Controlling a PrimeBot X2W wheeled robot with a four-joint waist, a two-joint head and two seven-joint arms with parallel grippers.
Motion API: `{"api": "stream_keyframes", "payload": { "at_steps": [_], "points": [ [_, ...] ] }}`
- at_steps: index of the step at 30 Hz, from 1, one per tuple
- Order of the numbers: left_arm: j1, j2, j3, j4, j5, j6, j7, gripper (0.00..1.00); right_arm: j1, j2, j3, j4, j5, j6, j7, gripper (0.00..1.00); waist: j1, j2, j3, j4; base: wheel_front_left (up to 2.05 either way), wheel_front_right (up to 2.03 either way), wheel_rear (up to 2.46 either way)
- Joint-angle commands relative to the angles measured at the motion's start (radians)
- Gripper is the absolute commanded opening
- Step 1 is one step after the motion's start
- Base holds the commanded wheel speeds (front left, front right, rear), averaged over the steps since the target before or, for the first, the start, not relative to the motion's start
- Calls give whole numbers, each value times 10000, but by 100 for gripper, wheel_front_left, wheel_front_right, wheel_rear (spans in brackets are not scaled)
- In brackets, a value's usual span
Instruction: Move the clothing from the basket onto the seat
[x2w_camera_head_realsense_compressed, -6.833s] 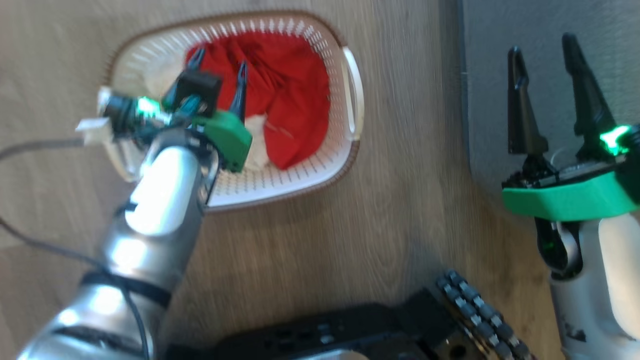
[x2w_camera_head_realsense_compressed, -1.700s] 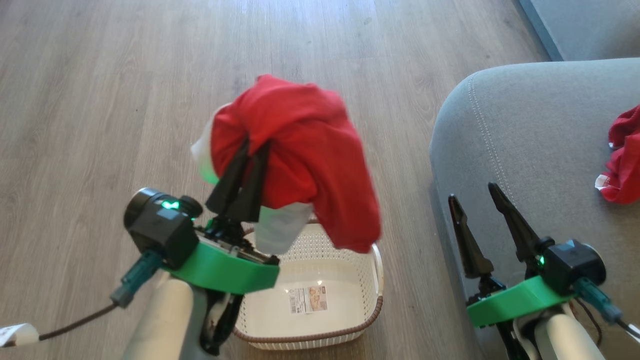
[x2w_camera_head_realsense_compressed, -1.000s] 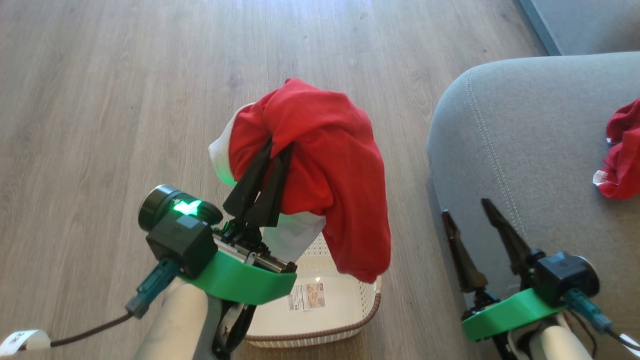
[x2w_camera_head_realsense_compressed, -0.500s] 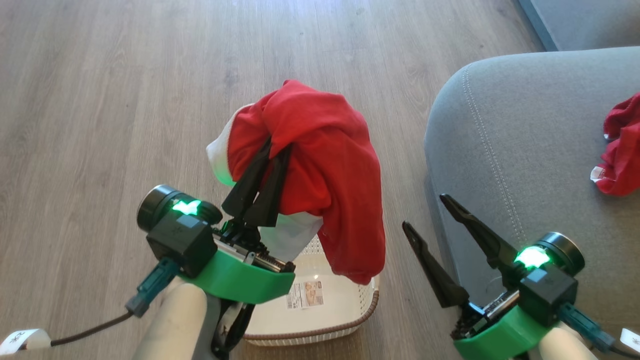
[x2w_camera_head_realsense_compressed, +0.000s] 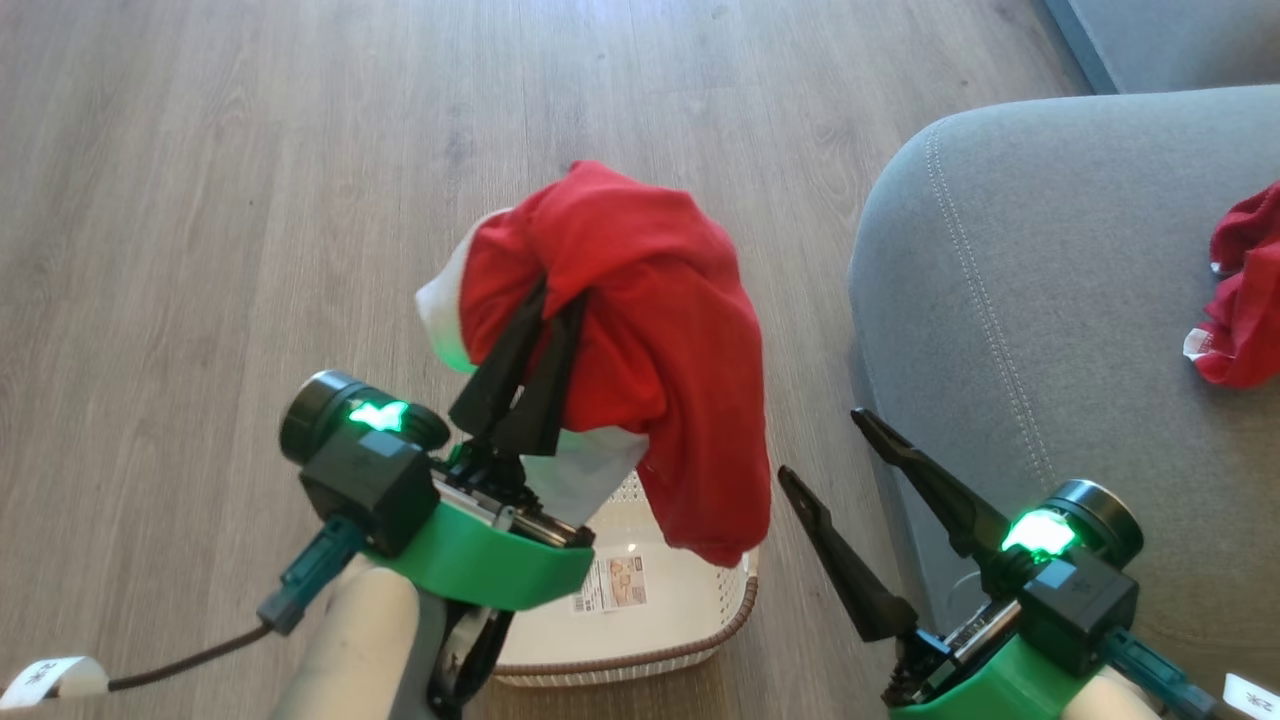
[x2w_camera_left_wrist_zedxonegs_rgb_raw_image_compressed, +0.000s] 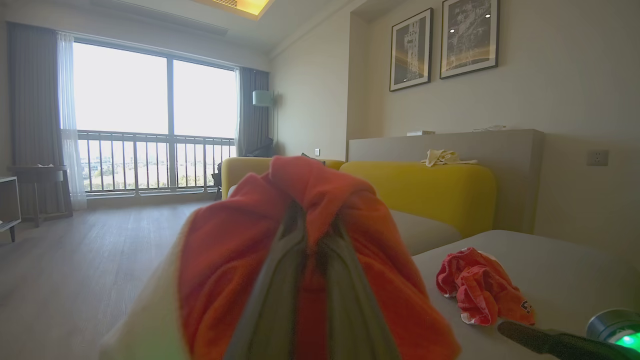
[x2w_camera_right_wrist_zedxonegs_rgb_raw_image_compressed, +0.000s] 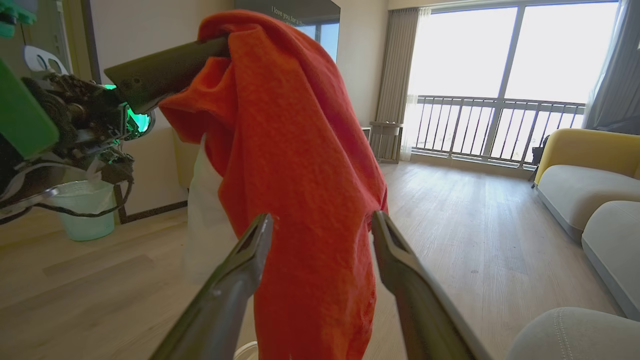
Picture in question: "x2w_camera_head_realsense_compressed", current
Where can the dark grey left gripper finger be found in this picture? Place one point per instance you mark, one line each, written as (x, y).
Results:
(550, 400)
(495, 385)

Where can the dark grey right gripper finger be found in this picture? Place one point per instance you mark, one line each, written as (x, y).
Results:
(940, 490)
(850, 565)

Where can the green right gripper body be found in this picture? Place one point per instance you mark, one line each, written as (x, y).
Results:
(990, 690)

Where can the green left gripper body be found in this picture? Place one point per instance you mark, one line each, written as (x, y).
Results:
(480, 565)

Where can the red white printed garment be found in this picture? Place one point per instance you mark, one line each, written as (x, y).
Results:
(650, 330)

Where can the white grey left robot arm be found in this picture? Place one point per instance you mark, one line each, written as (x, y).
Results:
(350, 650)

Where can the white brown-rimmed laundry basket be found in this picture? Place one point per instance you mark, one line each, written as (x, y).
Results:
(660, 620)

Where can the paper label sticker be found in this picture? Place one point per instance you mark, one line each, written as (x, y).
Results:
(610, 583)

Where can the black round right gripper motor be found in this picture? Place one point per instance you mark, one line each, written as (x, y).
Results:
(1110, 510)

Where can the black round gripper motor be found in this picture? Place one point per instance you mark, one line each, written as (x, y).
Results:
(1110, 510)
(315, 405)

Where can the black round left gripper motor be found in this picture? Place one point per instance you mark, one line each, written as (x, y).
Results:
(315, 405)

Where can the grey fabric sofa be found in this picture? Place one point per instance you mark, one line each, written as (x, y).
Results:
(1080, 300)

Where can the blue grey sofa section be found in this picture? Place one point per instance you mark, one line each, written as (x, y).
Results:
(1170, 40)

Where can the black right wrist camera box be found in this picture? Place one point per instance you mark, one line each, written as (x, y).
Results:
(1085, 615)

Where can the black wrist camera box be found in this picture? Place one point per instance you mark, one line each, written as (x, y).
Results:
(1085, 615)
(365, 490)

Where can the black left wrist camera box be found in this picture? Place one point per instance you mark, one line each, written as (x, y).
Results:
(365, 490)

